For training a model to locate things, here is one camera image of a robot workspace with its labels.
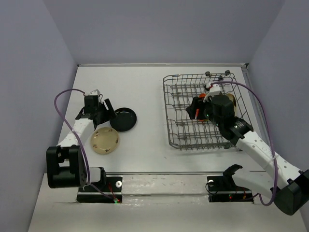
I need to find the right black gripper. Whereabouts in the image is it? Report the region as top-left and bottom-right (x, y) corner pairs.
(186, 96), (223, 127)

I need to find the orange plate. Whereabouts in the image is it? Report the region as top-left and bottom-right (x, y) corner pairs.
(196, 93), (208, 121)

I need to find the cream plate with floral marks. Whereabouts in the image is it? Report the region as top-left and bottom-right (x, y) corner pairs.
(90, 127), (120, 155)

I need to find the cream plate with black blot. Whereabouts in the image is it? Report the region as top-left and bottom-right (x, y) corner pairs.
(225, 94), (238, 118)

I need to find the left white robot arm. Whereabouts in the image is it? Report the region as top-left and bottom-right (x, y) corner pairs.
(46, 95), (116, 191)

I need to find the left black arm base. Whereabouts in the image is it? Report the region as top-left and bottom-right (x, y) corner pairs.
(76, 175), (123, 203)

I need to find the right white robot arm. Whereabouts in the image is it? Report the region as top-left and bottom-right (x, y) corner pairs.
(186, 94), (309, 216)

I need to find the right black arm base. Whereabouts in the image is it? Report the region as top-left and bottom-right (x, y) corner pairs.
(205, 164), (253, 203)

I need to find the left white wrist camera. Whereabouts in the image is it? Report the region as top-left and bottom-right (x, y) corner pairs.
(89, 89), (102, 96)

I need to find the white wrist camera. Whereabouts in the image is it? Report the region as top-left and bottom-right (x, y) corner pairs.
(89, 89), (102, 96)
(203, 82), (222, 102)

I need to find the grey wire dish rack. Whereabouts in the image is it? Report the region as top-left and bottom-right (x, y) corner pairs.
(163, 70), (251, 150)

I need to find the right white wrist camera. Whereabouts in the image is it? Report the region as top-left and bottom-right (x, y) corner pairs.
(203, 82), (222, 102)

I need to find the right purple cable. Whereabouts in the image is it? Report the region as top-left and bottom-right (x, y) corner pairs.
(212, 81), (278, 206)

